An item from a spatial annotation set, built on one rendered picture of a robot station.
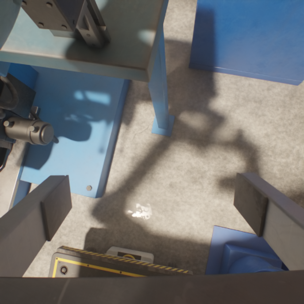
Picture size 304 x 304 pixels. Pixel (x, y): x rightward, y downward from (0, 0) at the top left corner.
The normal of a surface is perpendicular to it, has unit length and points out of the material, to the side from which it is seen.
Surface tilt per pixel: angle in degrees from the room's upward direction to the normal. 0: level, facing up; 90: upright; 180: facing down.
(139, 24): 0
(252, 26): 90
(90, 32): 90
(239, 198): 84
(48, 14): 90
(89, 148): 0
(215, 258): 0
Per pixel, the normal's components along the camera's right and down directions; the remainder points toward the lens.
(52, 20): -0.21, 0.97
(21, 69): 0.97, 0.19
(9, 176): -0.09, -0.16
